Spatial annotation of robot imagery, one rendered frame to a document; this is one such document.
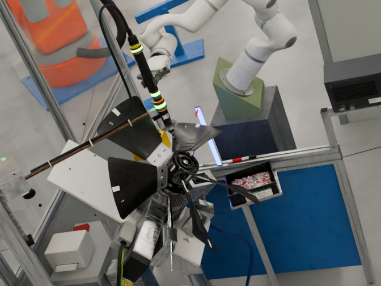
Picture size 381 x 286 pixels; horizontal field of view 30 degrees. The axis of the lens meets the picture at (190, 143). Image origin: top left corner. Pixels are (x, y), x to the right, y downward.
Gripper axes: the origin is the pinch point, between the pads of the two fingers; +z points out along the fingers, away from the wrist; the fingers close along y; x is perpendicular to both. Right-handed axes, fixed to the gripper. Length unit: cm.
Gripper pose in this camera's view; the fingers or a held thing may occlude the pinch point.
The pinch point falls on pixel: (149, 81)
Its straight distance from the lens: 263.9
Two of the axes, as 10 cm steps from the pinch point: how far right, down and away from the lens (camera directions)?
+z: -1.9, 5.9, -7.9
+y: -9.3, 1.6, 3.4
